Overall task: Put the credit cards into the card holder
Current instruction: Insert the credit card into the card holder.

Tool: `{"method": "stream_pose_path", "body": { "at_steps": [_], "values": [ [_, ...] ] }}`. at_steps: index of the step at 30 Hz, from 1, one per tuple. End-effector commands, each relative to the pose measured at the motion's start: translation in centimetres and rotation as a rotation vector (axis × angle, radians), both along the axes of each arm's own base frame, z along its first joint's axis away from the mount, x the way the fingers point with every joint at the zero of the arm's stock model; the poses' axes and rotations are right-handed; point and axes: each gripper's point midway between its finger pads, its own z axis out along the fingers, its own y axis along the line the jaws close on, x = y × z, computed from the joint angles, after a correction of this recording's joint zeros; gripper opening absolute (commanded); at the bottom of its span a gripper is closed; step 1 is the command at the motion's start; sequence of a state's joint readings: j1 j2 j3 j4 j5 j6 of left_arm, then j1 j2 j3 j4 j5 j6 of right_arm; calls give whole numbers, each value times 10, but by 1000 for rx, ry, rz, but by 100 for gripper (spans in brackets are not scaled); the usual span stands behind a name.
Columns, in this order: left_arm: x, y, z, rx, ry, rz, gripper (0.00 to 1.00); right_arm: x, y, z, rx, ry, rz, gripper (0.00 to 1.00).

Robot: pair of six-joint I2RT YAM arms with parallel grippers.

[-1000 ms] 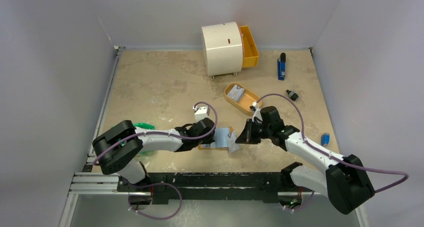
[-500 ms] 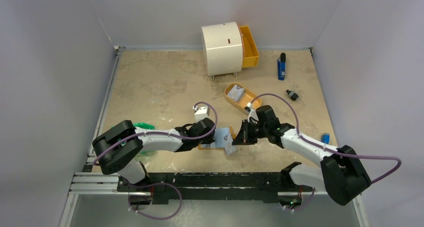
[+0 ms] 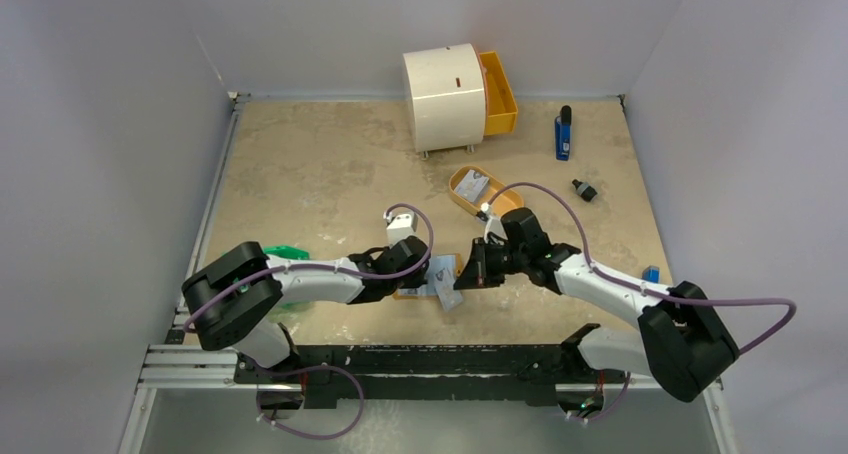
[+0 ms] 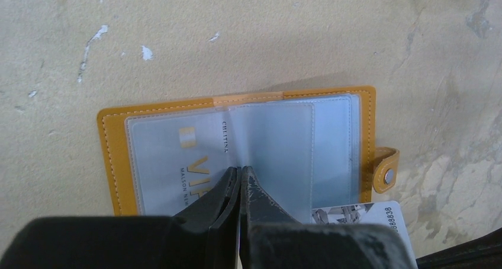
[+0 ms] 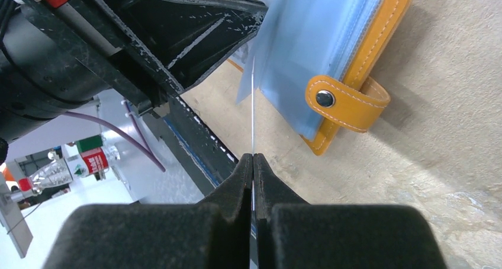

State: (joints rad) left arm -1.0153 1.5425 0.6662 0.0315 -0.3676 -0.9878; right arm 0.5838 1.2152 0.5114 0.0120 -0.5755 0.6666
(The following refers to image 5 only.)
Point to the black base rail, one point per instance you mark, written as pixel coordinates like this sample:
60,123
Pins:
204,157

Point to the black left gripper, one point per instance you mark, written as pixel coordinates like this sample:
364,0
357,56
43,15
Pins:
49,67

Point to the orange leather card holder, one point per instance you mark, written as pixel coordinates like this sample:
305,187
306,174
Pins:
312,60

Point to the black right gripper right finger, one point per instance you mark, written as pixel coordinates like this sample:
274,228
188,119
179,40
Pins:
292,233

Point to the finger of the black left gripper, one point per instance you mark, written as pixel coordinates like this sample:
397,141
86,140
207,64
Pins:
170,46

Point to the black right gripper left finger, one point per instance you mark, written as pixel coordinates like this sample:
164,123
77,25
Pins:
212,233

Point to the red labelled clear bottle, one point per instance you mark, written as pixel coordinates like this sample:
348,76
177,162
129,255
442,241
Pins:
64,171

